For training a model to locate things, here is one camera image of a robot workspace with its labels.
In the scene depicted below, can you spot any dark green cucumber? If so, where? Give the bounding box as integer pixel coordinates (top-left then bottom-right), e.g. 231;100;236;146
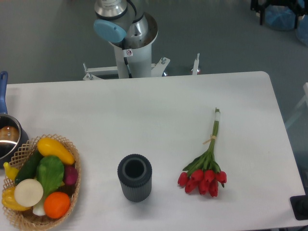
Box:
14;150;43;185

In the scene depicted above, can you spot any yellow squash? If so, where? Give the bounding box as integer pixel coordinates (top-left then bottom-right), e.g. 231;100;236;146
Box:
37;137;75;165

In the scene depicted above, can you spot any blue handled saucepan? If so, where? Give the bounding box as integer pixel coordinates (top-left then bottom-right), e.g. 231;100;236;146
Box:
0;71;28;169

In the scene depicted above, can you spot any black device at edge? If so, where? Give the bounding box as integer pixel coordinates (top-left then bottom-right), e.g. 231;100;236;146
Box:
290;195;308;220

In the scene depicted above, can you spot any red tulip bouquet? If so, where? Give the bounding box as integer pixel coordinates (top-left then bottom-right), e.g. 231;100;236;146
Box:
177;108;227;197

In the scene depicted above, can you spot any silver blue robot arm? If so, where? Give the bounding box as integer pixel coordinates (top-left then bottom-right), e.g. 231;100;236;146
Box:
93;0;158;49

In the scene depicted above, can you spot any white round onion slice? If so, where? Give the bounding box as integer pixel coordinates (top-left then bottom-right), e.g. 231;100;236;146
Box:
14;179;43;207

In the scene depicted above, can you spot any blue plastic bag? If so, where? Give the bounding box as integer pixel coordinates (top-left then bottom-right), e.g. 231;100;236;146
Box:
265;5;308;46

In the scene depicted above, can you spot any yellow bell pepper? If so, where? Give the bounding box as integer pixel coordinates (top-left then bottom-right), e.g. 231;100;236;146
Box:
1;187;31;211

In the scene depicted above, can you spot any green lettuce leaf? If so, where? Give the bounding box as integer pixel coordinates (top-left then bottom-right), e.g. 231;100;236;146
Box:
36;155;64;199

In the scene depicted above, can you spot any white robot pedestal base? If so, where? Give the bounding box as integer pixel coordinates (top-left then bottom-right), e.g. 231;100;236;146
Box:
82;42;201;81

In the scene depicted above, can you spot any dark grey ribbed vase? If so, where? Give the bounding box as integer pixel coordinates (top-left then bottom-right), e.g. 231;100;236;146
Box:
117;154;153;202

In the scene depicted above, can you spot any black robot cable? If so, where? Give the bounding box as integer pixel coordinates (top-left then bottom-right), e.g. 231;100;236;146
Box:
123;39;133;78

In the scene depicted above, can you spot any purple red onion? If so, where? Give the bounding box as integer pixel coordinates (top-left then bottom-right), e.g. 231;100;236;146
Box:
63;166;78;185

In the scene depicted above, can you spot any orange fruit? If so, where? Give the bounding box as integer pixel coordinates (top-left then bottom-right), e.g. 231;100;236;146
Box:
44;192;70;219

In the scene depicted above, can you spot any woven wicker basket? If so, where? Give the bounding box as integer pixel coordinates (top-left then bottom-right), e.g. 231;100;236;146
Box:
0;134;81;231

